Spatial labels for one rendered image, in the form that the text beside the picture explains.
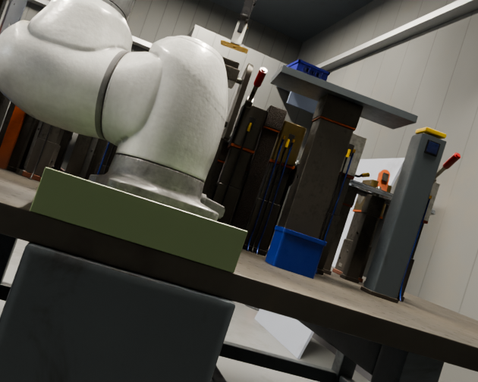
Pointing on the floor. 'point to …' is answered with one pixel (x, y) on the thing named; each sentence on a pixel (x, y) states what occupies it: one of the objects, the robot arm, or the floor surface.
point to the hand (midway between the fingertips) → (238, 34)
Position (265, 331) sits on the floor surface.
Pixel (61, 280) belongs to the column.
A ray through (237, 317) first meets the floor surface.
